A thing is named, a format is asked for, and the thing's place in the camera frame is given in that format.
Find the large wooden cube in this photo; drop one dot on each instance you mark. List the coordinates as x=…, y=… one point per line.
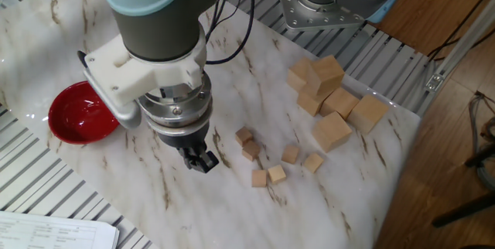
x=326, y=73
x=332, y=131
x=309, y=104
x=367, y=113
x=340, y=100
x=298, y=72

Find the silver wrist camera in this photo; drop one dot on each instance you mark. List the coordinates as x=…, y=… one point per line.
x=123, y=115

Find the aluminium frame profile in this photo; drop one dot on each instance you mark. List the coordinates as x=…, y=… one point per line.
x=460, y=53

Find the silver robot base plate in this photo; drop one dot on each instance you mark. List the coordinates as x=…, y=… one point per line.
x=309, y=17

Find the small wooden cube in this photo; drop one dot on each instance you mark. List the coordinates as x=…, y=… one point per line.
x=243, y=136
x=277, y=173
x=251, y=150
x=290, y=154
x=259, y=178
x=313, y=162

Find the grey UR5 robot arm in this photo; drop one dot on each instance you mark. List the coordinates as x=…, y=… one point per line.
x=162, y=32

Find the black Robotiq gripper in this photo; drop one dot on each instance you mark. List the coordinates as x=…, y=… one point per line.
x=185, y=137

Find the black chair base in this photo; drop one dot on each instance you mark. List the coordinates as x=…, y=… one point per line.
x=464, y=210

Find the white printed paper stack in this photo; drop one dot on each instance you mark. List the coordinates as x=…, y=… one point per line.
x=46, y=233

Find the white marble pattern board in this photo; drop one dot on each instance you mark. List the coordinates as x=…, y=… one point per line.
x=270, y=210

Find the red bowl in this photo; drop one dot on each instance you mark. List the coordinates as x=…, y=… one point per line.
x=77, y=121

